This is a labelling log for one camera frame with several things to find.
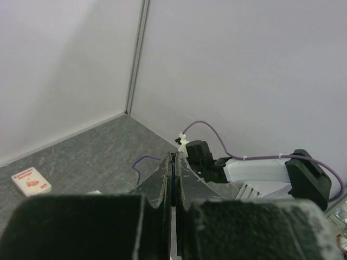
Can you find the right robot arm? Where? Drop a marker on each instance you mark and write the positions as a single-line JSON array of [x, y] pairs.
[[305, 176]]

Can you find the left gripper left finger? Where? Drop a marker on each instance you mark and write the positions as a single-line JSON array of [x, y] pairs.
[[136, 225]]

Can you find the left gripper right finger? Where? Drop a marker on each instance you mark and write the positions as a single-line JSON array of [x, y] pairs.
[[208, 226]]

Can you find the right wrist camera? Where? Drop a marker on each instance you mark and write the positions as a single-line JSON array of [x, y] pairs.
[[181, 141]]

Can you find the white sponge box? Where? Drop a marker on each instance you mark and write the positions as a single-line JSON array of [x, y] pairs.
[[31, 182]]

